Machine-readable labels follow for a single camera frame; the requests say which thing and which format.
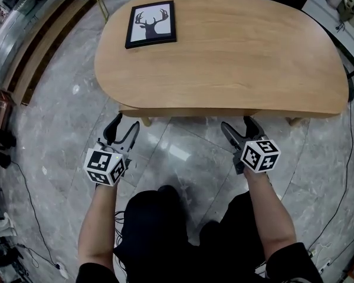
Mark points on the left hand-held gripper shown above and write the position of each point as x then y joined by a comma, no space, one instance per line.
101,165

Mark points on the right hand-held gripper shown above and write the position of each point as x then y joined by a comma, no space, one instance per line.
259,156

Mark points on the wooden coffee table drawer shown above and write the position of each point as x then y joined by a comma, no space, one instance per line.
194,112

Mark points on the person's left forearm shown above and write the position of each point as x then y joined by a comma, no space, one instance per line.
97,225

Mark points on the person's right forearm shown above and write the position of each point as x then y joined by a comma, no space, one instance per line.
271,214

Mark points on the wooden coffee table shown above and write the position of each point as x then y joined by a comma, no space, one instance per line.
224,69

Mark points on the person's right leg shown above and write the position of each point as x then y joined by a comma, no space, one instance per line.
233,234

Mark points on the person's leg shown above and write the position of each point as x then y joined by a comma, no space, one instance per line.
233,234
153,231

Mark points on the person's left leg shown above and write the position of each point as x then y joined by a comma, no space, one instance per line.
153,231

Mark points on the black framed deer picture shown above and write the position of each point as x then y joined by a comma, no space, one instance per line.
151,25

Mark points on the low wooden bench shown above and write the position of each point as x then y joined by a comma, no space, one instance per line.
38,49

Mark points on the person's right black sleeve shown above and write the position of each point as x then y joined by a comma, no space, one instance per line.
292,264

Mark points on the person's black sleeve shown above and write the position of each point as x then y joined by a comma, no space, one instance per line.
94,274
292,264

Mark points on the white table with black legs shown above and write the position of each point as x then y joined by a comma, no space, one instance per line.
336,25

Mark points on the person's left black sleeve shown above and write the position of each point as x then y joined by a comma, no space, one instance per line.
94,274

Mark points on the white power adapter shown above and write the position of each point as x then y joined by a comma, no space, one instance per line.
62,270

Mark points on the yellow metal chair frame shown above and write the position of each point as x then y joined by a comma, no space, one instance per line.
101,1

